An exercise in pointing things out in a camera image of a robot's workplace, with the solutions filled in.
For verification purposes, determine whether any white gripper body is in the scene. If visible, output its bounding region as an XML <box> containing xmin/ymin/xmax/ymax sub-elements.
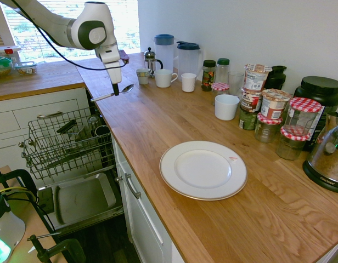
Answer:
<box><xmin>97</xmin><ymin>43</ymin><xmax>123</xmax><ymax>84</ymax></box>

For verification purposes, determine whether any silver metal spoon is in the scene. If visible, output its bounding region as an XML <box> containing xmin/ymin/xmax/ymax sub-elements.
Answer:
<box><xmin>90</xmin><ymin>83</ymin><xmax>134</xmax><ymax>102</ymax></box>

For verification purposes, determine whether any dishwasher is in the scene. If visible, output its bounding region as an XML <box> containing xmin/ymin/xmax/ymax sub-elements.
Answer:
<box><xmin>37</xmin><ymin>90</ymin><xmax>125</xmax><ymax>238</ymax></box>

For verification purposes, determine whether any small patterned paper cup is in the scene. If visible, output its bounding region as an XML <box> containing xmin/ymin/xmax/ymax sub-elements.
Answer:
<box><xmin>136</xmin><ymin>68</ymin><xmax>151</xmax><ymax>85</ymax></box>

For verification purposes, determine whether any glass french press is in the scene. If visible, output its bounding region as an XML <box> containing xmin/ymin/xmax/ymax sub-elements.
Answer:
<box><xmin>143</xmin><ymin>47</ymin><xmax>164</xmax><ymax>79</ymax></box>

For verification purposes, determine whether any window with blinds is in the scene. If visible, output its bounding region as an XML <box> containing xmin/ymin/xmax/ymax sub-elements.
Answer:
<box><xmin>0</xmin><ymin>0</ymin><xmax>140</xmax><ymax>62</ymax></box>

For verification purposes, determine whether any black mug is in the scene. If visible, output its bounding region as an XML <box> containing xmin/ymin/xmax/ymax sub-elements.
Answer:
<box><xmin>94</xmin><ymin>125</ymin><xmax>111</xmax><ymax>138</ymax></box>

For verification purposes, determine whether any clear pitcher light blue lid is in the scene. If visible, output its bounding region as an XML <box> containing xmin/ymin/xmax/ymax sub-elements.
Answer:
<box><xmin>154</xmin><ymin>33</ymin><xmax>176</xmax><ymax>75</ymax></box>

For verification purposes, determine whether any tall white ribbed cup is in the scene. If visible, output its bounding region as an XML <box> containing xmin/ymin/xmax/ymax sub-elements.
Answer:
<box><xmin>181</xmin><ymin>72</ymin><xmax>198</xmax><ymax>93</ymax></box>

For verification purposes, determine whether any clear pitcher dark teal lid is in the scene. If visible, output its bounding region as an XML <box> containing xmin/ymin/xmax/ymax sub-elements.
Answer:
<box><xmin>176</xmin><ymin>41</ymin><xmax>204</xmax><ymax>81</ymax></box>

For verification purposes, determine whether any clear container of nuts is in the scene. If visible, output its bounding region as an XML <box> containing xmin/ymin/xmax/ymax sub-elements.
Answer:
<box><xmin>14</xmin><ymin>60</ymin><xmax>38</xmax><ymax>76</ymax></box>

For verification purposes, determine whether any dark spice jar black lid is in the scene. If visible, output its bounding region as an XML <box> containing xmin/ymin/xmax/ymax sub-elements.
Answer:
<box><xmin>201</xmin><ymin>59</ymin><xmax>217</xmax><ymax>92</ymax></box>

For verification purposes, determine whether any small jam jar checked lid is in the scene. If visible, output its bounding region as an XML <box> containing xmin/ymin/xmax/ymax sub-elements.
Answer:
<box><xmin>211</xmin><ymin>82</ymin><xmax>230</xmax><ymax>106</ymax></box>

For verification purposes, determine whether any food container red clip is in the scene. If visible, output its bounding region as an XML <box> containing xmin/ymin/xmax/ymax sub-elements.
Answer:
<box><xmin>0</xmin><ymin>45</ymin><xmax>22</xmax><ymax>62</ymax></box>

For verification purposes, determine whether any clear jar green lid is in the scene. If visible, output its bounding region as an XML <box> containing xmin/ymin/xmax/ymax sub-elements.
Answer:
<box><xmin>216</xmin><ymin>58</ymin><xmax>230</xmax><ymax>84</ymax></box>

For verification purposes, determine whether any white corner cabinet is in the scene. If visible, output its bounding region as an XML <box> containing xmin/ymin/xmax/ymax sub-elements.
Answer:
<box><xmin>0</xmin><ymin>86</ymin><xmax>91</xmax><ymax>176</ymax></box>

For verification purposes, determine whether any food container green lid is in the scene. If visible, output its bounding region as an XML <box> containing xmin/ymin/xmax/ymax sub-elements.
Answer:
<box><xmin>0</xmin><ymin>56</ymin><xmax>14</xmax><ymax>78</ymax></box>

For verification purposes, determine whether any wide white cup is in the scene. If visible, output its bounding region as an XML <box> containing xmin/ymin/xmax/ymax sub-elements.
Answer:
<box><xmin>214</xmin><ymin>94</ymin><xmax>240</xmax><ymax>121</ymax></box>

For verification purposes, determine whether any white plate gold rim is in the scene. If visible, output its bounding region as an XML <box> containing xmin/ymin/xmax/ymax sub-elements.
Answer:
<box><xmin>159</xmin><ymin>140</ymin><xmax>249</xmax><ymax>202</ymax></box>

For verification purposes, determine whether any clear glass tumbler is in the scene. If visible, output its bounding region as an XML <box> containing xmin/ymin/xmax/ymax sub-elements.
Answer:
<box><xmin>228</xmin><ymin>71</ymin><xmax>245</xmax><ymax>96</ymax></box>

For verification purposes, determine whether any dark metal C-clamp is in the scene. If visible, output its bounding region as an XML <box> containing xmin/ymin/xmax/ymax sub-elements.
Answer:
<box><xmin>0</xmin><ymin>169</ymin><xmax>38</xmax><ymax>198</ymax></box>
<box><xmin>27</xmin><ymin>232</ymin><xmax>87</xmax><ymax>263</ymax></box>

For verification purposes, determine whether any green food can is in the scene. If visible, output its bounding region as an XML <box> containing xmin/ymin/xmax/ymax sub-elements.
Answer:
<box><xmin>238</xmin><ymin>106</ymin><xmax>259</xmax><ymax>131</ymax></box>

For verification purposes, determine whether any red label oatmeal cup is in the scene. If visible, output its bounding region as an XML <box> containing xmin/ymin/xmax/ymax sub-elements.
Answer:
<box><xmin>241</xmin><ymin>87</ymin><xmax>263</xmax><ymax>113</ymax></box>

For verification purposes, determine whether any white base cabinet with drawer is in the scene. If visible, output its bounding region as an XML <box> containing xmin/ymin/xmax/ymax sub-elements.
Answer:
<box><xmin>110</xmin><ymin>131</ymin><xmax>187</xmax><ymax>263</ymax></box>

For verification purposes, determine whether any oatmeal cup foil lid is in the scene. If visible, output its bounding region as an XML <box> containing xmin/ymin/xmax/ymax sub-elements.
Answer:
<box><xmin>244</xmin><ymin>64</ymin><xmax>273</xmax><ymax>92</ymax></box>

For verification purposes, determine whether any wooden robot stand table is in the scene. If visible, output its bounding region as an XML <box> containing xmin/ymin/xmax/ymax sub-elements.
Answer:
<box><xmin>0</xmin><ymin>164</ymin><xmax>69</xmax><ymax>263</ymax></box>

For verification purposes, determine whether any oatmeal cup brown lid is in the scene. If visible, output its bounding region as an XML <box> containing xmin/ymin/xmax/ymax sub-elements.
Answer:
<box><xmin>261</xmin><ymin>88</ymin><xmax>292</xmax><ymax>121</ymax></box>

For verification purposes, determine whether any black shaker bottle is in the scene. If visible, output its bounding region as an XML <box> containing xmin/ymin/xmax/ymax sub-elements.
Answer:
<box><xmin>264</xmin><ymin>65</ymin><xmax>288</xmax><ymax>90</ymax></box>

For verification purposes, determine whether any large jam jar checked lid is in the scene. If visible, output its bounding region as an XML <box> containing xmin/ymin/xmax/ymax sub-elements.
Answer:
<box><xmin>283</xmin><ymin>97</ymin><xmax>323</xmax><ymax>137</ymax></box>

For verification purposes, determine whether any black protein powder tub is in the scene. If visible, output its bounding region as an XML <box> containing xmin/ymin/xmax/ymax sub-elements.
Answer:
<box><xmin>294</xmin><ymin>76</ymin><xmax>338</xmax><ymax>152</ymax></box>

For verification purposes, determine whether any stainless steel electric kettle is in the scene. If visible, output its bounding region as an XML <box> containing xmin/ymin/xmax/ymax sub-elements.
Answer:
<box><xmin>302</xmin><ymin>110</ymin><xmax>338</xmax><ymax>195</ymax></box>

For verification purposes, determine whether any brown wrist camera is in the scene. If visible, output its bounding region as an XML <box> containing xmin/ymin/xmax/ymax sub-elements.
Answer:
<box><xmin>118</xmin><ymin>49</ymin><xmax>131</xmax><ymax>65</ymax></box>

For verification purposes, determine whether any white mug with handle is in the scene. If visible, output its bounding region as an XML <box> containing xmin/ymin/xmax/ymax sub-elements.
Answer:
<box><xmin>154</xmin><ymin>68</ymin><xmax>178</xmax><ymax>88</ymax></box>

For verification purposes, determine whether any bronze cabinet handle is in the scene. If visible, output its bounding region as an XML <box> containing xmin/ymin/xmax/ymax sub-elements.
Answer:
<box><xmin>36</xmin><ymin>111</ymin><xmax>64</xmax><ymax>119</ymax></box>

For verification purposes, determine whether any wire dishwasher rack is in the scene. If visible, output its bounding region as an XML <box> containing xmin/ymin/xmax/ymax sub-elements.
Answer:
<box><xmin>20</xmin><ymin>107</ymin><xmax>116</xmax><ymax>180</ymax></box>

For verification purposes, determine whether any silver drawer handle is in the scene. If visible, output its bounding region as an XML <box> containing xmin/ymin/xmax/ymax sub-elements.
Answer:
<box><xmin>123</xmin><ymin>173</ymin><xmax>142</xmax><ymax>200</ymax></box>

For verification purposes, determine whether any yellow cable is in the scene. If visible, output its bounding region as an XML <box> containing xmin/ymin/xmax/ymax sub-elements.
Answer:
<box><xmin>0</xmin><ymin>186</ymin><xmax>33</xmax><ymax>196</ymax></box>

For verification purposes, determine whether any black base cable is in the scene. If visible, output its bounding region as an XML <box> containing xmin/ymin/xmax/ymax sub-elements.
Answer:
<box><xmin>4</xmin><ymin>191</ymin><xmax>59</xmax><ymax>234</ymax></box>

